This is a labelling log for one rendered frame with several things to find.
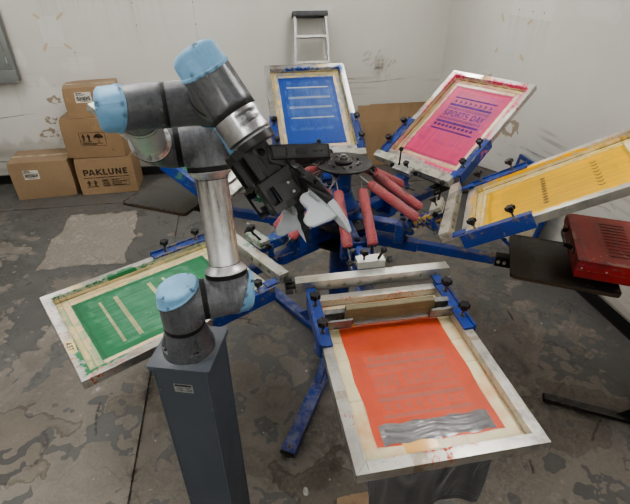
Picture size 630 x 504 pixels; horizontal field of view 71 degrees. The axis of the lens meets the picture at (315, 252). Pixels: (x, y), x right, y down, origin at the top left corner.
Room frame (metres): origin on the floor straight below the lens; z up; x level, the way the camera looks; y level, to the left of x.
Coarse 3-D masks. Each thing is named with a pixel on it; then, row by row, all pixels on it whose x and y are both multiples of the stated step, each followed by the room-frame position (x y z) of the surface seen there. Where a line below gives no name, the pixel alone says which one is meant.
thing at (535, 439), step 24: (384, 288) 1.51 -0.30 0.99; (408, 288) 1.51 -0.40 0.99; (432, 288) 1.51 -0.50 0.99; (336, 360) 1.09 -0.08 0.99; (480, 360) 1.11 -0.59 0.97; (336, 384) 0.99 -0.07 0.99; (504, 384) 0.99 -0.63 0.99; (336, 408) 0.92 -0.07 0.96; (528, 432) 0.82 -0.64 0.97; (360, 456) 0.73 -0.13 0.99; (408, 456) 0.73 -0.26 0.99; (432, 456) 0.73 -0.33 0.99; (456, 456) 0.73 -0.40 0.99; (480, 456) 0.74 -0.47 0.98; (504, 456) 0.75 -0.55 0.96; (360, 480) 0.68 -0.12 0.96
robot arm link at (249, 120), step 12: (240, 108) 0.66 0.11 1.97; (252, 108) 0.67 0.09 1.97; (228, 120) 0.65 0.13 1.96; (240, 120) 0.65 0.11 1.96; (252, 120) 0.65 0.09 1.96; (264, 120) 0.67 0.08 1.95; (228, 132) 0.65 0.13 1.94; (240, 132) 0.64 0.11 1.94; (252, 132) 0.65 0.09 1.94; (228, 144) 0.65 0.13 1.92; (240, 144) 0.65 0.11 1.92
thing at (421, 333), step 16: (400, 320) 1.34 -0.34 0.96; (416, 320) 1.34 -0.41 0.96; (432, 320) 1.34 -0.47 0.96; (400, 336) 1.25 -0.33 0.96; (416, 336) 1.25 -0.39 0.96; (432, 336) 1.25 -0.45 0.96; (448, 352) 1.17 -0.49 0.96; (464, 368) 1.09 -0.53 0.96; (464, 384) 1.02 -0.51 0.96; (480, 400) 0.95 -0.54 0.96; (432, 416) 0.89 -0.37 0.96; (496, 416) 0.89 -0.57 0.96; (464, 432) 0.83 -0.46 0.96; (480, 432) 0.83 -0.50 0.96
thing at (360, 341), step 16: (352, 336) 1.25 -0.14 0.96; (368, 336) 1.25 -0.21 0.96; (384, 336) 1.25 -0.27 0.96; (352, 352) 1.17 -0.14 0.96; (368, 352) 1.17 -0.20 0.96; (384, 352) 1.17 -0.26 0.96; (352, 368) 1.09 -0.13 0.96; (368, 384) 1.02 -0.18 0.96; (368, 400) 0.95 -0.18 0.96; (368, 416) 0.89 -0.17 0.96; (416, 416) 0.89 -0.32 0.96
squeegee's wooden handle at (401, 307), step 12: (396, 300) 1.34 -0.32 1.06; (408, 300) 1.34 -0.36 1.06; (420, 300) 1.34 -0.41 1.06; (432, 300) 1.34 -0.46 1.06; (348, 312) 1.28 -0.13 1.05; (360, 312) 1.29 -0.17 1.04; (372, 312) 1.30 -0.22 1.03; (384, 312) 1.31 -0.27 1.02; (396, 312) 1.32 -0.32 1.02; (408, 312) 1.33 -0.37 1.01; (420, 312) 1.34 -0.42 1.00
